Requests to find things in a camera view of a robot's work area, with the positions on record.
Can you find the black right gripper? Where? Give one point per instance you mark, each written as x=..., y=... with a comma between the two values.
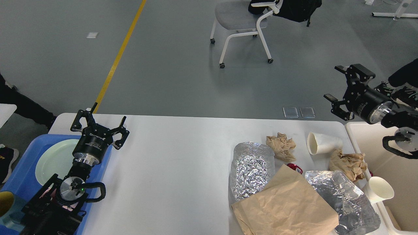
x=359, y=98

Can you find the brown paper bag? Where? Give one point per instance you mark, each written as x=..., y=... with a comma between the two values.
x=288, y=205

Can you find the crumpled brown napkin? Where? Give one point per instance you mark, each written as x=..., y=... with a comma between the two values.
x=282, y=147

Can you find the white stand base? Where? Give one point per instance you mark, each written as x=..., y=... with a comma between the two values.
x=400, y=12

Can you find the teal mug yellow inside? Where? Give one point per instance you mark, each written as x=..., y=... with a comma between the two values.
x=11, y=214

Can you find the person black sneakers right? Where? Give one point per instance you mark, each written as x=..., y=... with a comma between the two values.
x=402, y=84

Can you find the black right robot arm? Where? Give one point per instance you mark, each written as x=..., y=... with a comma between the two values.
x=404, y=142

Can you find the black backpack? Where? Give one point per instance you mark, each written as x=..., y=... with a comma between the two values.
x=294, y=10

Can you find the light green plate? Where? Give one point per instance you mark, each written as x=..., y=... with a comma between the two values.
x=58, y=159

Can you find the beige plastic bin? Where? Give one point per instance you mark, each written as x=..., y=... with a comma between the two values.
x=399, y=214

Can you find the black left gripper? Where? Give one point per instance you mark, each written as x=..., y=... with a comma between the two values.
x=93, y=145

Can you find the foil piece under arm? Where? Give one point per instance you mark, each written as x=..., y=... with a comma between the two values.
x=355, y=211

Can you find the crumpled napkin by bin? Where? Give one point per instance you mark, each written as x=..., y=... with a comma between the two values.
x=352, y=165

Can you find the aluminium foil sheet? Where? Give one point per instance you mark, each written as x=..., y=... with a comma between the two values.
x=252, y=168

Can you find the person dark clothing left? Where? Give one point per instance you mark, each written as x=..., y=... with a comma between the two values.
x=26, y=108

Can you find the blue plastic tray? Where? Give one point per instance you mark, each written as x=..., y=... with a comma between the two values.
x=23, y=182

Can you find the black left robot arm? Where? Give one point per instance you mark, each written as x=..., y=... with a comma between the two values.
x=56, y=209

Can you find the white paper cup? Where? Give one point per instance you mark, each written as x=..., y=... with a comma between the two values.
x=318, y=143
x=377, y=190

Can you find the white grey office chair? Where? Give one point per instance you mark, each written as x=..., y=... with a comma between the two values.
x=234, y=16

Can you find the pink HOME mug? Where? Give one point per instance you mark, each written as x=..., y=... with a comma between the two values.
x=54, y=200

